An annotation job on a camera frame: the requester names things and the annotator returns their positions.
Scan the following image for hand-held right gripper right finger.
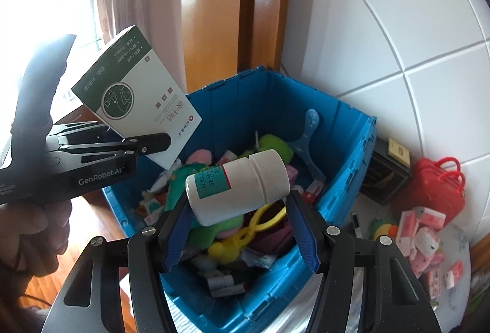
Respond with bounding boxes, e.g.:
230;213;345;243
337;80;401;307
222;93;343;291
285;191;443;333

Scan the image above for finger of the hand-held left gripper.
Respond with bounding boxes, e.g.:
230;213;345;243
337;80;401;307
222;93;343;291
57;133;172;158

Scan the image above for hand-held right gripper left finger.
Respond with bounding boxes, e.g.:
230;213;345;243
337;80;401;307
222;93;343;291
42;199;192;333

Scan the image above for green white box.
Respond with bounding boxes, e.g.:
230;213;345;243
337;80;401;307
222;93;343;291
71;25;203;170

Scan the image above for white bottle with teal label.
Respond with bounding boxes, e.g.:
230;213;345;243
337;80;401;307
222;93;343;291
186;149;291;227

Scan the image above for blue plastic crate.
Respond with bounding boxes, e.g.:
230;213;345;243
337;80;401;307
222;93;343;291
101;66;378;333

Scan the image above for person's left hand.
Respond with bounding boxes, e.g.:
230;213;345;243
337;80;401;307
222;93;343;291
0;199;74;280

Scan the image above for maroon cloth pouch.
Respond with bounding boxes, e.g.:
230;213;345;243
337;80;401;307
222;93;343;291
253;220;297;254

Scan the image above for black silver long box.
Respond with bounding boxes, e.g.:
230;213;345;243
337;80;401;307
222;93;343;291
350;212;363;242

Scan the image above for yellow plastic toy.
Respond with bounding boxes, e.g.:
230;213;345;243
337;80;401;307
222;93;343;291
209;203;288;262

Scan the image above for yellow duck plush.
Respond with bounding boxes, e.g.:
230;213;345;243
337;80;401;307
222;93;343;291
369;217;399;242

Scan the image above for lime green plush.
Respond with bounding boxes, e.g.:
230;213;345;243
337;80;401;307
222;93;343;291
256;133;294;162

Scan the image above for blue plastic curved toy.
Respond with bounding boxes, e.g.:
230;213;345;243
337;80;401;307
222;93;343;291
294;109;327;184

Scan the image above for pile of pink tissue packets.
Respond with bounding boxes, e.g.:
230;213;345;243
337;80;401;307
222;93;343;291
396;206;466;299

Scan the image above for small beige box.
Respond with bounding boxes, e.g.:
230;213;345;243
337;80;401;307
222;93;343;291
387;138;413;167

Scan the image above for red carrying case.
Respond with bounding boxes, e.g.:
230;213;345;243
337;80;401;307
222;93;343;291
392;157;466;228

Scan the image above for dark gift box with handles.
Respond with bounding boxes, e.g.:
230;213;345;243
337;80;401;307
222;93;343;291
360;138;412;205

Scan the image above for wooden door frame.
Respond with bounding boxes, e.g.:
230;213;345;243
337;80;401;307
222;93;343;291
180;0;293;96

